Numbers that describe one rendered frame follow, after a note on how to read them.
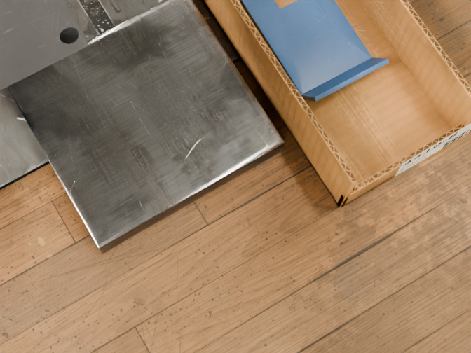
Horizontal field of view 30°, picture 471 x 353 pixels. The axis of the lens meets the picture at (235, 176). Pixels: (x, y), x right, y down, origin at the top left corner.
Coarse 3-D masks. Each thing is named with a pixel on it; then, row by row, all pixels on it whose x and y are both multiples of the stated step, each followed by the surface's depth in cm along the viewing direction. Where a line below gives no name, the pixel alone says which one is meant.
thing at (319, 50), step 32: (256, 0) 75; (320, 0) 76; (288, 32) 75; (320, 32) 75; (352, 32) 75; (288, 64) 74; (320, 64) 74; (352, 64) 74; (384, 64) 71; (320, 96) 70
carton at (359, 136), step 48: (288, 0) 76; (336, 0) 76; (384, 0) 71; (240, 48) 73; (384, 48) 75; (432, 48) 68; (288, 96) 68; (336, 96) 73; (384, 96) 73; (432, 96) 73; (336, 144) 72; (384, 144) 72; (432, 144) 70; (336, 192) 69
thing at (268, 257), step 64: (448, 0) 77; (0, 192) 71; (64, 192) 71; (256, 192) 71; (320, 192) 71; (384, 192) 72; (448, 192) 72; (0, 256) 69; (64, 256) 69; (128, 256) 69; (192, 256) 70; (256, 256) 70; (320, 256) 70; (384, 256) 70; (448, 256) 70; (0, 320) 68; (64, 320) 68; (128, 320) 68; (192, 320) 68; (256, 320) 68; (320, 320) 68; (384, 320) 68; (448, 320) 69
